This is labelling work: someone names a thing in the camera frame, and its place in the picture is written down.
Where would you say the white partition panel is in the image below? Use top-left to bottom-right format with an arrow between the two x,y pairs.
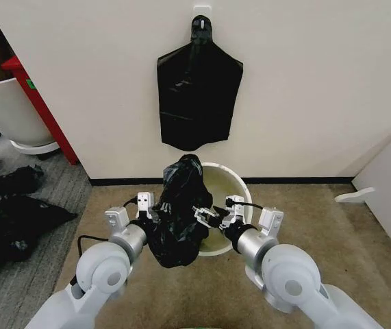
350,123 -> 391,272

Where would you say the large black bag pile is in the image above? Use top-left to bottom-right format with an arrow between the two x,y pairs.
0,194 -> 79,289

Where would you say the black garbage bag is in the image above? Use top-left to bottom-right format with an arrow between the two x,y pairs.
146,154 -> 214,269
155,14 -> 244,152

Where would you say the white round trash bin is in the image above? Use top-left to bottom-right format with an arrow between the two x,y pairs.
194,162 -> 254,258

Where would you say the small black crumpled bag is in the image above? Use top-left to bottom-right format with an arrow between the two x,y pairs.
0,164 -> 46,197

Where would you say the white planter base foot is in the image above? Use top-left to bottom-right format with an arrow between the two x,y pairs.
10,139 -> 61,157

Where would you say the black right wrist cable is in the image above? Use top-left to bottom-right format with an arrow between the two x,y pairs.
231,201 -> 268,212

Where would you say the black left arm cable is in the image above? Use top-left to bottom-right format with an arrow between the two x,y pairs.
69,234 -> 111,287

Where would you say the flat black garbage bag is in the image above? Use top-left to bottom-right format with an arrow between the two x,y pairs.
155,14 -> 244,152

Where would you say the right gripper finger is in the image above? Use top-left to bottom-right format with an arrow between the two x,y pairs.
212,205 -> 233,228
193,205 -> 217,230

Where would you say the white partition foot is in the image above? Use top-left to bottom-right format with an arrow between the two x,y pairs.
334,186 -> 377,204

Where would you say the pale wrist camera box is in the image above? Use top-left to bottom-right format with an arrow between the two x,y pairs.
225,195 -> 247,218
136,191 -> 155,211

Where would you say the large white planter pot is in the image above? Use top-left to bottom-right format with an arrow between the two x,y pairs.
0,77 -> 56,147

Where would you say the white wall hook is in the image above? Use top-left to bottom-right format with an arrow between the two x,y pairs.
192,4 -> 214,29

